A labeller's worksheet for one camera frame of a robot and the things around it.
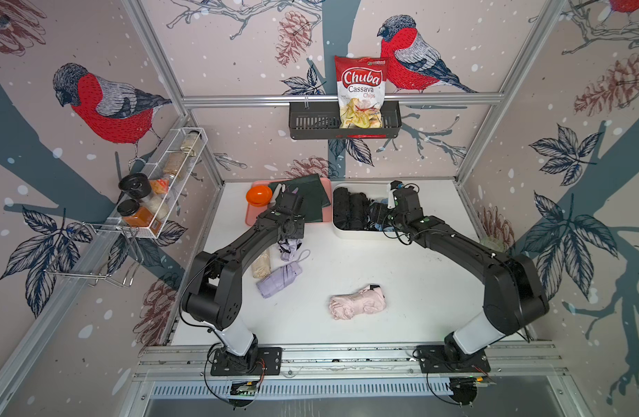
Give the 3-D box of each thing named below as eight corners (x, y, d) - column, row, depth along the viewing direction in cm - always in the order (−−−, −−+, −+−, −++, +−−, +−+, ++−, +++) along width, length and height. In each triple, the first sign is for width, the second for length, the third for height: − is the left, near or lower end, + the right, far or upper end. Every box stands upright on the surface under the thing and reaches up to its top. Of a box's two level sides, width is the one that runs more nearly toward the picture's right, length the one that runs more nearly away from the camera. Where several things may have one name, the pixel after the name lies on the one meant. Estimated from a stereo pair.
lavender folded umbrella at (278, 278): (263, 299, 87) (261, 295, 84) (255, 284, 90) (253, 280, 88) (304, 274, 92) (303, 270, 90) (295, 261, 96) (295, 257, 93)
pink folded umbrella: (332, 322, 81) (332, 319, 78) (327, 297, 86) (327, 293, 83) (386, 311, 83) (388, 307, 80) (378, 287, 88) (380, 283, 85)
